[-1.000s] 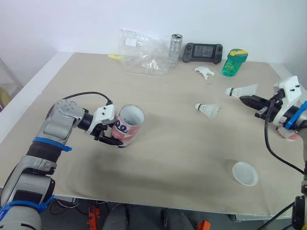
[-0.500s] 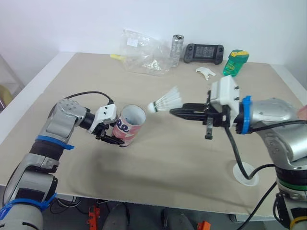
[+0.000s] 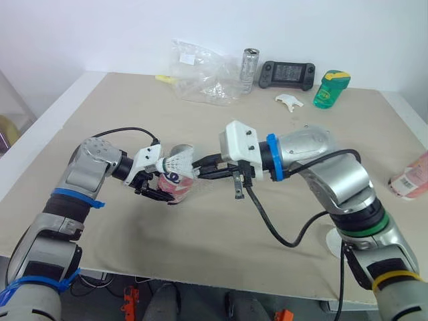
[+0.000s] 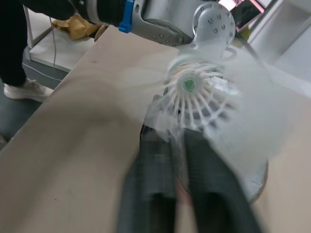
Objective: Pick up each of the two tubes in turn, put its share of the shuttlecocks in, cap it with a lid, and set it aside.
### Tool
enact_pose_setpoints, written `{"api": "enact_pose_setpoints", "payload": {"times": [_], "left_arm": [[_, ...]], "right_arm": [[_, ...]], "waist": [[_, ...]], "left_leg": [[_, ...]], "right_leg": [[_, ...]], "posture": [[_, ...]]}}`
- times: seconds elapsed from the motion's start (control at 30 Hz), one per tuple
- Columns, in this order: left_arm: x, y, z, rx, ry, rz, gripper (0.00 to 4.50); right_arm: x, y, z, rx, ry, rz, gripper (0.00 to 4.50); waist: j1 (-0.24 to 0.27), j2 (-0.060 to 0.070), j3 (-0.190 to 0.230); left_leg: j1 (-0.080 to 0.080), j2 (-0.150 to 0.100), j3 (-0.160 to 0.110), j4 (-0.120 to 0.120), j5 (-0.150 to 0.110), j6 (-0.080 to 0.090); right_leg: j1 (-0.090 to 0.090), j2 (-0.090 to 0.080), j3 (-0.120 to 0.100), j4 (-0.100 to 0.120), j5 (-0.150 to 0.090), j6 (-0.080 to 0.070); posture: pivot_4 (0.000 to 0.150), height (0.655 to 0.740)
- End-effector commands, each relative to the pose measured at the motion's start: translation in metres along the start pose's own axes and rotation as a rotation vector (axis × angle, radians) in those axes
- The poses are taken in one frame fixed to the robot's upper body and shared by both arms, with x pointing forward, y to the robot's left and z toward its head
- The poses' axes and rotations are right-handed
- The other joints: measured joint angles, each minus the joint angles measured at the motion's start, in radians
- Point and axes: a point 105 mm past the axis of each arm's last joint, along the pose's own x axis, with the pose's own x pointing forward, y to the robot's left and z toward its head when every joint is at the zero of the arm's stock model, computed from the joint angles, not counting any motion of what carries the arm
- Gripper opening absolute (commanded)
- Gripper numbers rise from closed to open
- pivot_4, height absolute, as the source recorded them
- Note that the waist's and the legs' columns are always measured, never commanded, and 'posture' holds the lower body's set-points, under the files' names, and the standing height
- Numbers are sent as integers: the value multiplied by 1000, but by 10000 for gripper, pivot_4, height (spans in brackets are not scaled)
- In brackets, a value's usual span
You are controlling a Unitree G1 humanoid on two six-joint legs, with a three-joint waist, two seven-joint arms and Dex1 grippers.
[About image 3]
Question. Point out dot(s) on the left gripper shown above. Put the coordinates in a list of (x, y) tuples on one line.
[(143, 182)]

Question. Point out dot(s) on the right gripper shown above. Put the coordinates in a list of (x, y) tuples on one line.
[(227, 168)]

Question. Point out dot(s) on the pink patterned tube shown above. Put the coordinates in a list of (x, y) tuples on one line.
[(411, 179), (175, 187)]

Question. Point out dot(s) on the white feather shuttlecock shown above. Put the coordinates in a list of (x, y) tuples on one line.
[(179, 164)]

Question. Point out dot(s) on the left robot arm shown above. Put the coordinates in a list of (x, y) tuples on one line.
[(80, 174)]

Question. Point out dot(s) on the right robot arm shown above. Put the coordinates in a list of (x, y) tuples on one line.
[(341, 177)]

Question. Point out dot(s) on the green bottle with yellow lid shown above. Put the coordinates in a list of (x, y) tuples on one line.
[(329, 90)]

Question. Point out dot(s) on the white round lid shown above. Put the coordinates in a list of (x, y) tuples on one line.
[(332, 242)]

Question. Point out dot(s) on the clear plastic bag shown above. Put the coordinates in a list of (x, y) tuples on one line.
[(200, 73)]

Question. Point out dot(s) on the small yellow object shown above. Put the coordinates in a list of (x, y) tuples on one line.
[(165, 79)]

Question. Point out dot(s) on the white plastic piece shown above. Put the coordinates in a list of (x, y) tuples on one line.
[(288, 100)]

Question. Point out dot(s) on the silver drink can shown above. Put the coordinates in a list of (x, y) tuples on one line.
[(250, 72)]

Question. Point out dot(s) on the orange clamp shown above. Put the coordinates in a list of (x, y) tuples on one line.
[(130, 301), (284, 315)]

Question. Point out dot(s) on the black handheld game console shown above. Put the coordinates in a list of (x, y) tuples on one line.
[(287, 75)]

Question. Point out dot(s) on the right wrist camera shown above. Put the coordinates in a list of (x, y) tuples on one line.
[(238, 142)]

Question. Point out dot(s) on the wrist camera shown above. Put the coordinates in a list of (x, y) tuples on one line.
[(146, 158), (238, 142)]

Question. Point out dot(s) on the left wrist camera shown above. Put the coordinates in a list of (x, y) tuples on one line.
[(146, 158)]

